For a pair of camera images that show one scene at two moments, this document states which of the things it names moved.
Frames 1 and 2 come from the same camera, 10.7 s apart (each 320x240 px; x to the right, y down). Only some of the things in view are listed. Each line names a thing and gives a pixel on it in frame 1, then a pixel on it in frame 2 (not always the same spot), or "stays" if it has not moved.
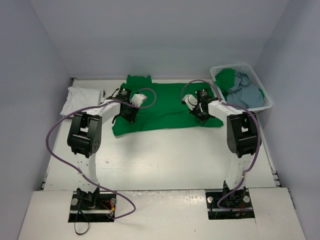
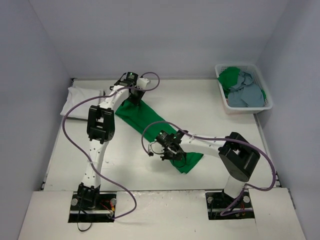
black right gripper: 200,114 to 171,152
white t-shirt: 78,98 stays
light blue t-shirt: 243,93 stays
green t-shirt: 163,109 to 139,114
